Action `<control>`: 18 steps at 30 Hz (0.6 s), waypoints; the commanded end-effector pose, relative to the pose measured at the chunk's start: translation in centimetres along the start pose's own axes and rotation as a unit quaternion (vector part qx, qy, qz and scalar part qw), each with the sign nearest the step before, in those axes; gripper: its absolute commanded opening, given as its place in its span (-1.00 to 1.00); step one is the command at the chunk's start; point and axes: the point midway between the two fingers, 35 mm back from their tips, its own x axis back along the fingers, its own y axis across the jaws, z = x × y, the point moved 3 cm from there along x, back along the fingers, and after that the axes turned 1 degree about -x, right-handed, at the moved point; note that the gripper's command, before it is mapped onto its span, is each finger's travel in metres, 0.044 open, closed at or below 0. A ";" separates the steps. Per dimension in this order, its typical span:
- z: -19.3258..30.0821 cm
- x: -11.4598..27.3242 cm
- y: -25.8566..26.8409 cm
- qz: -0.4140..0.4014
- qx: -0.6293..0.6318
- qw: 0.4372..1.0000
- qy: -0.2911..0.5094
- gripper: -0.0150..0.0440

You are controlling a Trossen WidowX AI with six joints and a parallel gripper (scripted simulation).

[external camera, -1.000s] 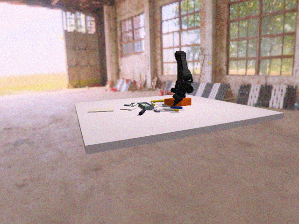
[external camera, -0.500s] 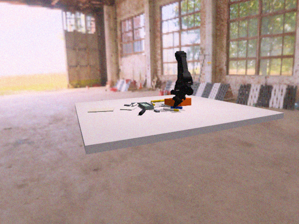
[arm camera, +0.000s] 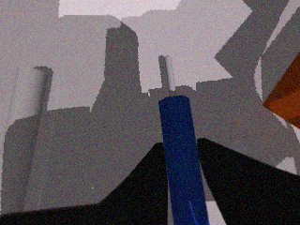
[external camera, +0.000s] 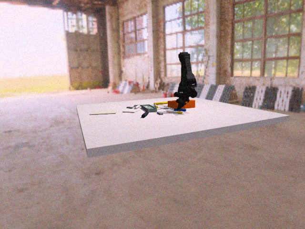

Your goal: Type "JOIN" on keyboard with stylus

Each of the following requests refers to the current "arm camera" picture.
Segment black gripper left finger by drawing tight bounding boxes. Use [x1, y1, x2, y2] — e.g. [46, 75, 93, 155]
[0, 142, 168, 225]

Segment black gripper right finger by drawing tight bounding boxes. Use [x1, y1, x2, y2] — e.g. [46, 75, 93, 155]
[197, 138, 300, 225]

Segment blue stylus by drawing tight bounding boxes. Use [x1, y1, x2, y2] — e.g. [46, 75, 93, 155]
[158, 55, 210, 225]

